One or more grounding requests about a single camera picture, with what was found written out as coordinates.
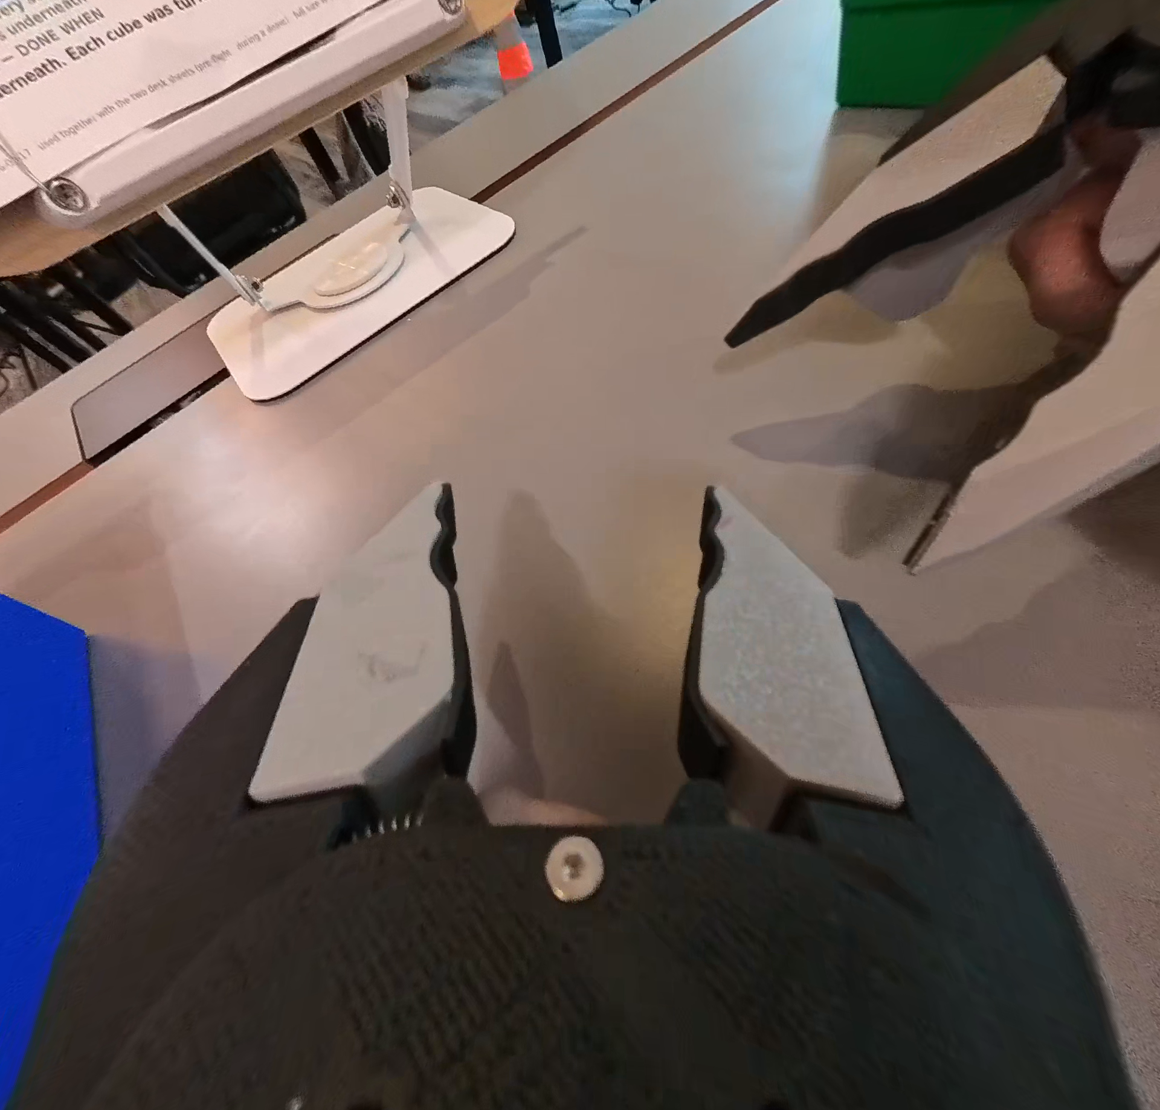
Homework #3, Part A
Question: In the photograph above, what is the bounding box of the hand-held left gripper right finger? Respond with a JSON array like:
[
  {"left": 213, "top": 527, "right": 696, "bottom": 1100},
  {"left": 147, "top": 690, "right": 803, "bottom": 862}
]
[{"left": 678, "top": 484, "right": 908, "bottom": 824}]

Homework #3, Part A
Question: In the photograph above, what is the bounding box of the printed instruction sheet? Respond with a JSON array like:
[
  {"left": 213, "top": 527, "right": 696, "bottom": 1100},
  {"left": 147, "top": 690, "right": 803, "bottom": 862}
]
[{"left": 0, "top": 0, "right": 451, "bottom": 208}]

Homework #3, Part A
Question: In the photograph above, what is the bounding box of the instruction sheet on stand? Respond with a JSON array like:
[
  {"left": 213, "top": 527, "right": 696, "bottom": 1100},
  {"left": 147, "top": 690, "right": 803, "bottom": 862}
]
[{"left": 0, "top": 0, "right": 536, "bottom": 402}]

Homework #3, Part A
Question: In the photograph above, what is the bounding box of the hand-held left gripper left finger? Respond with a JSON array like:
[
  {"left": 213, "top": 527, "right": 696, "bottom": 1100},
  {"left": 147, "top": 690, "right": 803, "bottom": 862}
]
[{"left": 246, "top": 481, "right": 477, "bottom": 807}]

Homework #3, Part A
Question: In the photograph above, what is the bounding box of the green plastic bin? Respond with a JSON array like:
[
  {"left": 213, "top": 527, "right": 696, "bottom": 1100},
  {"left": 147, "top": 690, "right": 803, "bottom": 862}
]
[{"left": 834, "top": 0, "right": 1134, "bottom": 109}]

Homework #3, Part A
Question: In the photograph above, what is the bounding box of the orange striped traffic cone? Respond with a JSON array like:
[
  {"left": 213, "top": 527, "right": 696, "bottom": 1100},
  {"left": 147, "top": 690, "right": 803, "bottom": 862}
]
[{"left": 493, "top": 17, "right": 536, "bottom": 90}]

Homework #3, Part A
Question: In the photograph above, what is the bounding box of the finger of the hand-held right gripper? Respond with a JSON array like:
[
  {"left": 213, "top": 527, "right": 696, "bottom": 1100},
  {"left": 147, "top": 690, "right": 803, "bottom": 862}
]
[
  {"left": 904, "top": 258, "right": 1160, "bottom": 576},
  {"left": 723, "top": 0, "right": 1160, "bottom": 349}
]

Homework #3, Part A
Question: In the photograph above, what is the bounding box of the blue plastic bin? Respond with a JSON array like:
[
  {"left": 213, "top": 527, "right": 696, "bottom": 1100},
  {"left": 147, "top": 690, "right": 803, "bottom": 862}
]
[{"left": 0, "top": 591, "right": 101, "bottom": 1038}]

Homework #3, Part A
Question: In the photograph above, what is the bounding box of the desk cable hatch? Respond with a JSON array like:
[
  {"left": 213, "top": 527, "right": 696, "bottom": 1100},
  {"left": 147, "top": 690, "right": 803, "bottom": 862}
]
[{"left": 71, "top": 348, "right": 227, "bottom": 463}]

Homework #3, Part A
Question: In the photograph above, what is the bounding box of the person's right hand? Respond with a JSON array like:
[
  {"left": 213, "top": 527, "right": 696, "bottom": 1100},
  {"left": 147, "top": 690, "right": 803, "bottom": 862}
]
[{"left": 1006, "top": 116, "right": 1147, "bottom": 359}]

